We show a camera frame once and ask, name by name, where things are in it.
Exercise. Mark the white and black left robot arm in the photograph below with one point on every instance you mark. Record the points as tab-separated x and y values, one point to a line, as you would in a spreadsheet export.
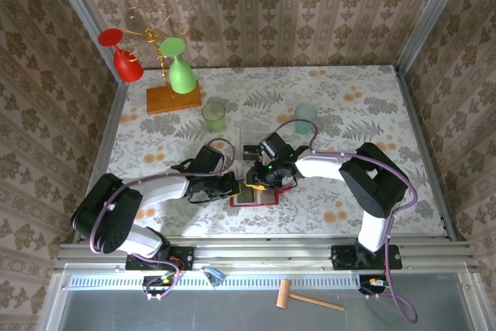
162	191

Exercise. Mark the floral patterned table cover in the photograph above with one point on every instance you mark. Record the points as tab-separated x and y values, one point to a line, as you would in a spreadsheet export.
240	83

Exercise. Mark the black connector board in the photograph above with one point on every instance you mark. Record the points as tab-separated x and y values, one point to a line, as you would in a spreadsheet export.
368	288
155	288

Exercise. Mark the green plastic goblet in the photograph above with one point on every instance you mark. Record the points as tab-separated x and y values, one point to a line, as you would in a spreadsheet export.
181	77

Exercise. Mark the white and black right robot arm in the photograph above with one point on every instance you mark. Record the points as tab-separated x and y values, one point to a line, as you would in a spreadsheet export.
321	168

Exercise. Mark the wooden mallet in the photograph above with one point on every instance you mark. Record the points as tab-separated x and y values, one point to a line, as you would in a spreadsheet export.
284	294

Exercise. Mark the aluminium side rail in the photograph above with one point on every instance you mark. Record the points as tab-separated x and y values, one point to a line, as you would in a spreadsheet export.
419	133
108	129

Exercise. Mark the red plastic goblet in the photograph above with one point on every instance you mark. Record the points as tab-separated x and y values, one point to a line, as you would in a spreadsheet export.
129	69

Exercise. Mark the long aluminium base rail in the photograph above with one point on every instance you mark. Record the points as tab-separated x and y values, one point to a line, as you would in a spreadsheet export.
263	251

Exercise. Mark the green translucent plastic cup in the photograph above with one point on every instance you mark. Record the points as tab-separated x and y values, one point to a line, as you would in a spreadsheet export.
214	119

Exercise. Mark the clear plastic box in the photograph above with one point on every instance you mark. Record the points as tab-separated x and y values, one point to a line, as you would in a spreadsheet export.
255	133

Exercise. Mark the red leather card holder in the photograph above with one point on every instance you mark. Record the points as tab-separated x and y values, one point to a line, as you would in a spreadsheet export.
267	199

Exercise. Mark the blue translucent plastic cup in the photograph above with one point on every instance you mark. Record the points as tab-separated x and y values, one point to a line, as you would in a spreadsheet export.
306	114

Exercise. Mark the dark scratched chip card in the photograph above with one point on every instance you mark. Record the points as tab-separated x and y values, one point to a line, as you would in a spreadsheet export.
246	196

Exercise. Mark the aluminium frame post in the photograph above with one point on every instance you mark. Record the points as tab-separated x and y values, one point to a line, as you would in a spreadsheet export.
429	17
78	9

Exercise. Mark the grey sheet metal panel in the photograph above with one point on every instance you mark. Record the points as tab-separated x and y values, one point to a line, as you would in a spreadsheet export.
193	311

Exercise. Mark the blue and grey clip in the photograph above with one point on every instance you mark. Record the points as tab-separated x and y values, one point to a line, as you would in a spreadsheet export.
215	273

